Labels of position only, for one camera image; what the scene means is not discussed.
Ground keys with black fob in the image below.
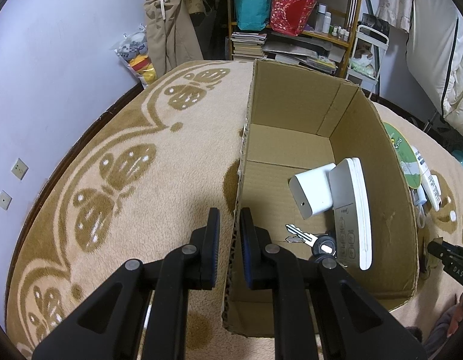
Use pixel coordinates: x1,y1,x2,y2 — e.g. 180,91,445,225
285,223,336,257

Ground white remote control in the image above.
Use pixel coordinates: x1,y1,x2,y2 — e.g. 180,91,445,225
328,158,373,271

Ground white lotion tube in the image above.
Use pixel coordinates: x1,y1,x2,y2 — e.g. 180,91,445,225
411,146,441,211

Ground white square charger block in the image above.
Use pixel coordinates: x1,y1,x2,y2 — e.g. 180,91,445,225
288,163,336,219

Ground cardboard box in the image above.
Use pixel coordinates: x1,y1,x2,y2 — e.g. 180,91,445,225
220,58,421,339

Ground green yellow oval pouch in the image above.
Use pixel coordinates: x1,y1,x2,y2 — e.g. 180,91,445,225
383,122,422,189

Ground beige patterned carpet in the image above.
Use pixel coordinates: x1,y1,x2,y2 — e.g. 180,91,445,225
6,61,463,359

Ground cream padded chair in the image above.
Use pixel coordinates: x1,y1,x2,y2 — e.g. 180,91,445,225
406,0,463,136

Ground white rolling cart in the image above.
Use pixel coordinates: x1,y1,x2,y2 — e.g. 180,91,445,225
345,24,389,98

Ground stack of books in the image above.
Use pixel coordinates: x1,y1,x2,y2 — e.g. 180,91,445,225
231,31,345,76

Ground bag of plush toys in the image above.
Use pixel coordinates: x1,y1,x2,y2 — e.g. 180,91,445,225
112,25,157,88

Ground wooden shelf unit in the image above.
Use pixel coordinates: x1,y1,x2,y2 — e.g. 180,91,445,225
225,0,367,80

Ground tan hanging coat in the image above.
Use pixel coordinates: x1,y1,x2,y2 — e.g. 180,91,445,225
144,0,203,77

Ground red gift bag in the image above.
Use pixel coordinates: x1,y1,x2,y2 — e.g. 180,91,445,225
270,0,318,37

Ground teal storage bag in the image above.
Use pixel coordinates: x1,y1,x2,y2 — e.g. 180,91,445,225
234,0,271,32

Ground white wall socket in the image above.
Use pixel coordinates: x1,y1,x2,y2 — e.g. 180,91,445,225
11,158,29,180
0,190,12,211

